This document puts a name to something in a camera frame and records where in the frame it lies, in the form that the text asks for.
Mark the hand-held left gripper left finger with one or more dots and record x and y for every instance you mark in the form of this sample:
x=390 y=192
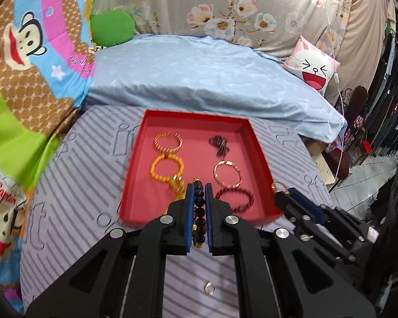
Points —
x=187 y=218

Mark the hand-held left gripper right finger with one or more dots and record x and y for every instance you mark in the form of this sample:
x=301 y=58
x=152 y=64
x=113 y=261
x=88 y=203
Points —
x=210 y=218

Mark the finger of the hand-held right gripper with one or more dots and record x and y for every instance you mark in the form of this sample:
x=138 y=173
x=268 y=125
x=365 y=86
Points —
x=308 y=205
x=301 y=225

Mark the gold charm pendant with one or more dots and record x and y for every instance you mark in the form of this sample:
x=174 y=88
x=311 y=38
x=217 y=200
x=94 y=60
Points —
x=176 y=185

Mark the smooth gold bangle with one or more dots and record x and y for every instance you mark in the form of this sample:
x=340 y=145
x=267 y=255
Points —
x=229 y=184

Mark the red shallow box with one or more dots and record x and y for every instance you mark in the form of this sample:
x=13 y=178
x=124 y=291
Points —
x=199 y=132

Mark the grey striped bedsheet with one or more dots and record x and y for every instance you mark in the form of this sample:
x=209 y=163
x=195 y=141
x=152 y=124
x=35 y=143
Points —
x=86 y=179

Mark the rack of hanging clothes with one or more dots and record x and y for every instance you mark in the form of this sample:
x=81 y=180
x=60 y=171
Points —
x=391 y=99

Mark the laughing cat face cushion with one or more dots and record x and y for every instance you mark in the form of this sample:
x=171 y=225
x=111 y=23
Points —
x=313 y=69

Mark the light blue quilt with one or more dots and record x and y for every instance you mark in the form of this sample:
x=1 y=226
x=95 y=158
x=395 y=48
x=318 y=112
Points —
x=202 y=76

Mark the beige curtain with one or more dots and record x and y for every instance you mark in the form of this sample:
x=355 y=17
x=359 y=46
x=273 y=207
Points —
x=364 y=46

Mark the cartoon monkey printed blanket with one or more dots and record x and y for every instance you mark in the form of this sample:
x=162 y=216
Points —
x=36 y=89

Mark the green pillow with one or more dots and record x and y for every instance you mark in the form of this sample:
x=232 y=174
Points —
x=112 y=28

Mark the grey floral sheet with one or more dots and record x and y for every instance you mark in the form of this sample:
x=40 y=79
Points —
x=202 y=3

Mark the wooden bed frame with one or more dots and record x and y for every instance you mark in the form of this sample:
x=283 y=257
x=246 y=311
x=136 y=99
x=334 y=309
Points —
x=321 y=165

